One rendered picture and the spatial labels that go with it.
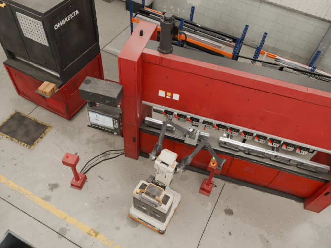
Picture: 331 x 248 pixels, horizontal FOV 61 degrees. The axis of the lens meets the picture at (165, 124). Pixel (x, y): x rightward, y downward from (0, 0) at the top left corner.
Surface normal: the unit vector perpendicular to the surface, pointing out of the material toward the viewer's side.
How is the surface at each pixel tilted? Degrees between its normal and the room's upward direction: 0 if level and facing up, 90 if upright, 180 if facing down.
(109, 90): 0
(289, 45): 90
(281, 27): 90
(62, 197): 0
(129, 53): 0
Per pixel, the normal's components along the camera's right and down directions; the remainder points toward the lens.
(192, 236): 0.07, -0.62
